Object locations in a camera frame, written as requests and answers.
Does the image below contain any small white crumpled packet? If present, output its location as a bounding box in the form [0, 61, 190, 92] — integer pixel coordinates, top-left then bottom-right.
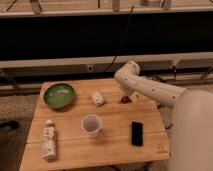
[90, 91, 105, 106]

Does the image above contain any translucent white cup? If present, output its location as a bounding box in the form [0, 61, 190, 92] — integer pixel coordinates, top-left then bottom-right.
[82, 114, 102, 137]

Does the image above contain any green ceramic bowl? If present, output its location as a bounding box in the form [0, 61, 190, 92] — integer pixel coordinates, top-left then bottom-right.
[43, 83, 76, 109]

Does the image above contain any dark red pepper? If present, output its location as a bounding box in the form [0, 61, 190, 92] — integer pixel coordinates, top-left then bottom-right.
[120, 96, 131, 104]

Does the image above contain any black rectangular block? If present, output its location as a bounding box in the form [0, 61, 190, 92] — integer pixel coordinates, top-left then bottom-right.
[131, 122, 143, 146]

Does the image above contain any black hanging cable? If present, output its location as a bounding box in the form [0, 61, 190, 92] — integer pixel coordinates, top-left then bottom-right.
[103, 4, 135, 73]

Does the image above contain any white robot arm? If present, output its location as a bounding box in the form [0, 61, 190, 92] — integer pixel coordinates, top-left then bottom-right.
[114, 61, 213, 171]

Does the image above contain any white plastic bottle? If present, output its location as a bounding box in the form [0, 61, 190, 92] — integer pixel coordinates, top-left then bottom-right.
[42, 120, 56, 161]

